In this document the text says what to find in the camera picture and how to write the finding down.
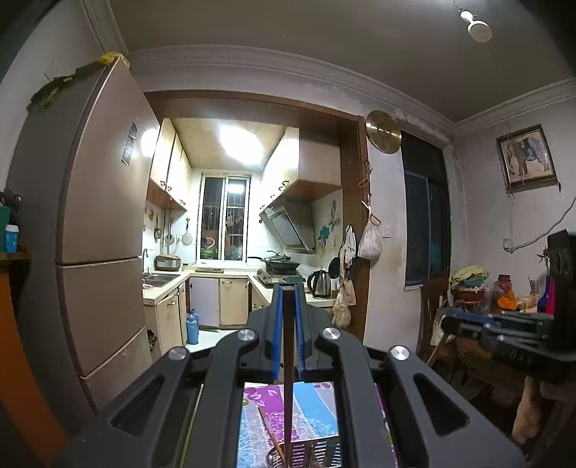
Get red lidded jar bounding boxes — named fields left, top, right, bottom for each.
left=494, top=274, right=514, bottom=312

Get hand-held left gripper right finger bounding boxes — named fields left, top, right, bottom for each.
left=292, top=283, right=527, bottom=468

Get wooden dining table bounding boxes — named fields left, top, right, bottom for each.
left=429, top=304, right=532, bottom=399

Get stove counter cabinet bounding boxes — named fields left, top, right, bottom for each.
left=249, top=275, right=339, bottom=325

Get floral striped tablecloth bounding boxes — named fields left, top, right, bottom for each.
left=238, top=381, right=393, bottom=468

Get wall cable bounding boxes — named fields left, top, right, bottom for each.
left=503, top=202, right=576, bottom=253

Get ceiling light bulb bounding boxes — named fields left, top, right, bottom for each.
left=458, top=8, right=494, bottom=44

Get wall cabinet row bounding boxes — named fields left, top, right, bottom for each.
left=148, top=118, right=193, bottom=213

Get gold round wall clock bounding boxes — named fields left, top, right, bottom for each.
left=365, top=110, right=402, bottom=155

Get sink counter cabinet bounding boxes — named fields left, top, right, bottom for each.
left=142, top=274, right=190, bottom=358

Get hanging mesh bag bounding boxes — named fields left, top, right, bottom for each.
left=332, top=283, right=356, bottom=329

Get green cup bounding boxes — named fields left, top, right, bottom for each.
left=0, top=206, right=12, bottom=253

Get blue metal chopstick holder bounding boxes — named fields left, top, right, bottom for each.
left=265, top=437, right=341, bottom=468

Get wall cabinet above hood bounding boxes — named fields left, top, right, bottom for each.
left=260, top=127, right=343, bottom=202

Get steel electric kettle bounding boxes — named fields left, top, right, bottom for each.
left=307, top=269, right=333, bottom=299

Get kitchen sink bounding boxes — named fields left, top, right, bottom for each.
left=141, top=274, right=179, bottom=289

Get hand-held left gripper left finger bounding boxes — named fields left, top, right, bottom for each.
left=54, top=283, right=289, bottom=468

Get dark window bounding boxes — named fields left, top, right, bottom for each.
left=400, top=130, right=453, bottom=289

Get range hood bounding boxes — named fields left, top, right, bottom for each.
left=259, top=197, right=316, bottom=253

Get bronze refrigerator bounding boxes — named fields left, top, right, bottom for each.
left=4, top=56, right=161, bottom=415

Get barred kitchen window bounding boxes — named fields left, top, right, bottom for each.
left=197, top=173, right=251, bottom=262

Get basket with green cloth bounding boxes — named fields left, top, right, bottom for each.
left=449, top=265, right=491, bottom=307

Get gas stove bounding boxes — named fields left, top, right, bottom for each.
left=255, top=269, right=307, bottom=287

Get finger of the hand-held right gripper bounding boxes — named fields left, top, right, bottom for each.
left=479, top=328, right=555, bottom=361
left=441, top=308, right=555, bottom=336

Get yellow green cloth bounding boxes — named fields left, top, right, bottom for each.
left=26, top=51, right=131, bottom=109

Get kitchen ceiling light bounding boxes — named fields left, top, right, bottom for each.
left=218, top=121, right=266, bottom=166

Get hanging white cloth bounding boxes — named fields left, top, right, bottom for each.
left=339, top=224, right=357, bottom=265

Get person's right forearm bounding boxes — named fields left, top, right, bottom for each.
left=512, top=374, right=576, bottom=446

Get black wok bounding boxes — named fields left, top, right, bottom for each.
left=247, top=251, right=300, bottom=273

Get wooden chair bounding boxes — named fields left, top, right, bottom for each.
left=418, top=276, right=456, bottom=366

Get single brown chopstick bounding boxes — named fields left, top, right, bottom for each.
left=281, top=289, right=292, bottom=468

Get window base cabinet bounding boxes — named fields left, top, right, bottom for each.
left=189, top=273, right=251, bottom=328

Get framed picture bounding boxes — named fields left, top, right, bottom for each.
left=495, top=124, right=559, bottom=193

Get refrigerator door sticker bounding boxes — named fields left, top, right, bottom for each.
left=122, top=122, right=140, bottom=165

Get white plastic bag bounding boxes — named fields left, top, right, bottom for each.
left=357, top=215, right=383, bottom=261

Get blue water bottle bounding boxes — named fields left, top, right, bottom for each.
left=185, top=309, right=200, bottom=345

